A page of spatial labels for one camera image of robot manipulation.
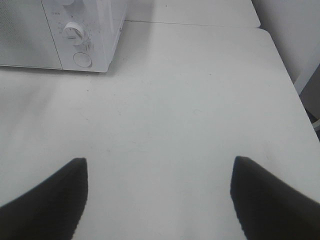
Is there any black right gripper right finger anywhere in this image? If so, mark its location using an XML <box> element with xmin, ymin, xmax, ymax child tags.
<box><xmin>230</xmin><ymin>156</ymin><xmax>320</xmax><ymax>240</ymax></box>

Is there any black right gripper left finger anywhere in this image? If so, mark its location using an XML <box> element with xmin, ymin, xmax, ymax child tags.
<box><xmin>0</xmin><ymin>158</ymin><xmax>89</xmax><ymax>240</ymax></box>

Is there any round white door button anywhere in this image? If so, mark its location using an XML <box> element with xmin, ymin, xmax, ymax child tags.
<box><xmin>73</xmin><ymin>52</ymin><xmax>92</xmax><ymax>68</ymax></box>

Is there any white microwave oven body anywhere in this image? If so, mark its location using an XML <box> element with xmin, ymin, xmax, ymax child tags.
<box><xmin>0</xmin><ymin>0</ymin><xmax>128</xmax><ymax>73</ymax></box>

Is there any white microwave door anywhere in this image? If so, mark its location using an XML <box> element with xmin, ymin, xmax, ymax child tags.
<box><xmin>0</xmin><ymin>0</ymin><xmax>62</xmax><ymax>69</ymax></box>

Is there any white timer knob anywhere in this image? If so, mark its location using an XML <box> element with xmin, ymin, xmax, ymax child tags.
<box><xmin>62</xmin><ymin>21</ymin><xmax>86</xmax><ymax>46</ymax></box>

